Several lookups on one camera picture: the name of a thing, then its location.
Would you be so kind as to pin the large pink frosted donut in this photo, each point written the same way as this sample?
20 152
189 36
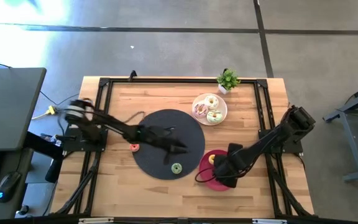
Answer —
197 113

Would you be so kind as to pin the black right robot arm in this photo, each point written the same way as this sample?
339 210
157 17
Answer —
272 137

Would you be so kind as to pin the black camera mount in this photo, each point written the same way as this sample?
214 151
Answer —
132 75

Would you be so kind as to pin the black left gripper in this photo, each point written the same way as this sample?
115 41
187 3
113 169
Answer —
157 135

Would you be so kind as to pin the large green frosted donut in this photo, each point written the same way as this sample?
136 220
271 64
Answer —
218 119

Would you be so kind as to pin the grey desk surface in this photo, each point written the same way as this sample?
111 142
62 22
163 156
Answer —
8 109

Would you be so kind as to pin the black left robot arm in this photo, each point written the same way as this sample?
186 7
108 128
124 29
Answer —
104 123

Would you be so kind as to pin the dark grey desk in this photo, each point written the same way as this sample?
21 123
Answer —
14 161

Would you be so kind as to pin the grey metal table stand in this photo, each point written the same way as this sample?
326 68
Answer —
353 143

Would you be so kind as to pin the small black floor object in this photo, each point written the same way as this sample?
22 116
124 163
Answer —
24 210

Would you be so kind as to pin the small pink donut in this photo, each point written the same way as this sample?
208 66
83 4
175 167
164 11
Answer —
131 147

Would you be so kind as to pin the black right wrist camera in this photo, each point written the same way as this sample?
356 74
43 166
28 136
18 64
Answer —
235 149

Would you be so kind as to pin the black round mat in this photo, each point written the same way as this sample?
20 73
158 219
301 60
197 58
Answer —
191 130

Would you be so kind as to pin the white round plate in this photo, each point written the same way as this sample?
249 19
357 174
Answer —
197 119

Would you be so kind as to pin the red round plate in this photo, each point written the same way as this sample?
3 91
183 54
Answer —
204 160

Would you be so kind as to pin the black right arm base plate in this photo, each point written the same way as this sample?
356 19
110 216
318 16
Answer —
291 146

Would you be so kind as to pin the large white frosted donut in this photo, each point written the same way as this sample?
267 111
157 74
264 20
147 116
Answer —
215 99

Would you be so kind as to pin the small green donut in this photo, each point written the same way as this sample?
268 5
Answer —
173 168

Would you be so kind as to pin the black aluminium table frame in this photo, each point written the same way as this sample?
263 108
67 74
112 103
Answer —
182 80

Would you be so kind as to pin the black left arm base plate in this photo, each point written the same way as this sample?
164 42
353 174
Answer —
73 144

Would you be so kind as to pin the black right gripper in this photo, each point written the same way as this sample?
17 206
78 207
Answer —
228 168

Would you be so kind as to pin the white bracket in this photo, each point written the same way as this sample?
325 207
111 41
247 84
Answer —
269 221
95 221

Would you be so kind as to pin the small green potted plant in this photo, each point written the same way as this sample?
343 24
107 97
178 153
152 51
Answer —
228 80

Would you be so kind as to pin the small yellow donut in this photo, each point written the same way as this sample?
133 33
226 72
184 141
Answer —
210 159

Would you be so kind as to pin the black computer mouse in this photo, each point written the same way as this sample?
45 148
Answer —
8 186

